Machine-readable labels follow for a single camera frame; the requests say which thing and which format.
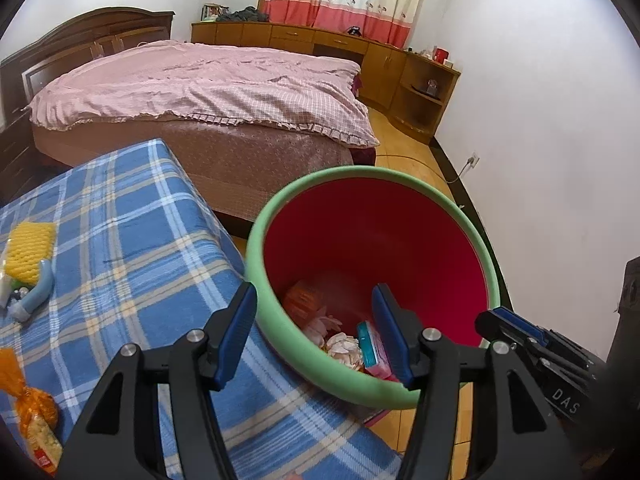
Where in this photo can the orange box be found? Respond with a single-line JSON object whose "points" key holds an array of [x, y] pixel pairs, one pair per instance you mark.
{"points": [[302, 302]]}

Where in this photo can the light blue plastic hook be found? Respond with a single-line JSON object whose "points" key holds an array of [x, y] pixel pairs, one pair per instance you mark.
{"points": [[42, 285]]}

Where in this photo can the pink blanket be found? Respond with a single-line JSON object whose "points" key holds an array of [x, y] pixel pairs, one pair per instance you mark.
{"points": [[200, 80]]}

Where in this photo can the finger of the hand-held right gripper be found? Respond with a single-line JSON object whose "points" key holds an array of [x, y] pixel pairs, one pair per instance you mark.
{"points": [[515, 322]]}

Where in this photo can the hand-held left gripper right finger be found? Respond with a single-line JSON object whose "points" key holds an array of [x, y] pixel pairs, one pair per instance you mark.
{"points": [[392, 335]]}

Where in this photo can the long wooden cabinet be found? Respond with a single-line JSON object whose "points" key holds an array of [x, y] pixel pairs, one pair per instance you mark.
{"points": [[385, 65]]}

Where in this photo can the large yellow foam net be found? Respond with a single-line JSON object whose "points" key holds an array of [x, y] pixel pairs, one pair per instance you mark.
{"points": [[30, 250]]}

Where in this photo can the red box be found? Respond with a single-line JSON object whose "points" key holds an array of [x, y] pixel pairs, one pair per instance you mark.
{"points": [[440, 55]]}

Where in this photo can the dark clothes pile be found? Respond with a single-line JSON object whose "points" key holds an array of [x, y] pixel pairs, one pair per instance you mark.
{"points": [[245, 15]]}

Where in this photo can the clear snack packet orange top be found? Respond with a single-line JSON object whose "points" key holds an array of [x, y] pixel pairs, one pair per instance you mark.
{"points": [[35, 420]]}

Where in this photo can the black and red item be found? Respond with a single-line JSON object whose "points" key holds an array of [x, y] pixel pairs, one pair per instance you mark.
{"points": [[354, 31]]}

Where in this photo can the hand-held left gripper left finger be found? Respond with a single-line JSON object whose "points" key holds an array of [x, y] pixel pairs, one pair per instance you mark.
{"points": [[237, 330]]}

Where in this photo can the small photo frame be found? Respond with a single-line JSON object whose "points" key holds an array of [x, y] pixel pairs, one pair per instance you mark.
{"points": [[215, 12]]}

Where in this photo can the cream and red curtain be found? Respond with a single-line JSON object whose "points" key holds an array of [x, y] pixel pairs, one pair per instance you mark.
{"points": [[350, 0]]}

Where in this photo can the wall socket with plug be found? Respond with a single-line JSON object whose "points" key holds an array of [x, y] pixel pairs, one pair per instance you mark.
{"points": [[472, 161]]}

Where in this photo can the red bin with green rim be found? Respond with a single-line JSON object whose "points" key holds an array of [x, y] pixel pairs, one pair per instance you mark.
{"points": [[375, 240]]}

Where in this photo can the brown bed base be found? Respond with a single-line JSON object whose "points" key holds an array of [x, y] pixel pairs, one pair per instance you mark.
{"points": [[260, 170]]}

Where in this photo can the blue plaid cloth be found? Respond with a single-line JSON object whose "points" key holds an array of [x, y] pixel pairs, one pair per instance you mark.
{"points": [[140, 240]]}

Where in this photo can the cream paper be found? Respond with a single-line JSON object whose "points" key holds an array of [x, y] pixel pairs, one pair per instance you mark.
{"points": [[320, 325], [345, 347]]}

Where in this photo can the teal box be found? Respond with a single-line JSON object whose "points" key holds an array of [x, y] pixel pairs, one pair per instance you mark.
{"points": [[369, 345]]}

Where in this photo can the dark wooden headboard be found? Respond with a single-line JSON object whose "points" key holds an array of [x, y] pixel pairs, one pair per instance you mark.
{"points": [[75, 45]]}

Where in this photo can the dark wooden nightstand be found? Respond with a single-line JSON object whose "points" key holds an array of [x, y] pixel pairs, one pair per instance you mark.
{"points": [[12, 160]]}

